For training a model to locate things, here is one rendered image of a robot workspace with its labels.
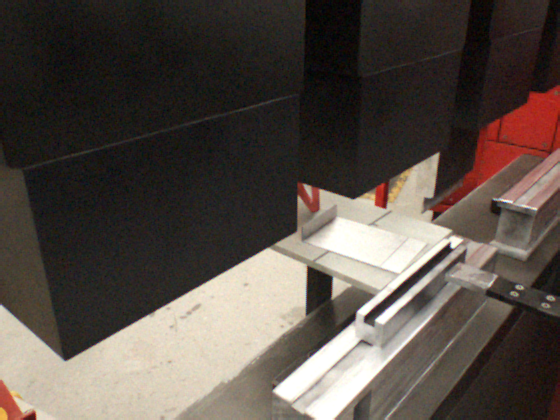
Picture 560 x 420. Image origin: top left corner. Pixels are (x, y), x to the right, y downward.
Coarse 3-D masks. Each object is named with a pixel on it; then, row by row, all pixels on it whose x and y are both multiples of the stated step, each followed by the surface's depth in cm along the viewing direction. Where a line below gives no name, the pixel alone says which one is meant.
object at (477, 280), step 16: (448, 272) 57; (464, 272) 57; (480, 272) 57; (480, 288) 55; (496, 288) 55; (512, 288) 55; (528, 288) 55; (512, 304) 53; (528, 304) 52; (544, 304) 52
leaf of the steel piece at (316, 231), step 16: (336, 208) 70; (320, 224) 67; (336, 224) 68; (352, 224) 68; (304, 240) 64; (320, 240) 65; (336, 240) 65; (352, 240) 65; (368, 240) 65; (384, 240) 65; (400, 240) 65; (352, 256) 61; (368, 256) 61; (384, 256) 61
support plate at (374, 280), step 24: (312, 216) 71; (360, 216) 71; (408, 216) 71; (288, 240) 65; (432, 240) 65; (312, 264) 61; (336, 264) 60; (360, 264) 60; (360, 288) 57; (384, 288) 56
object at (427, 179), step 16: (448, 144) 51; (464, 144) 55; (432, 160) 51; (448, 160) 52; (464, 160) 56; (416, 176) 52; (432, 176) 51; (448, 176) 54; (416, 192) 53; (432, 192) 52; (448, 192) 57
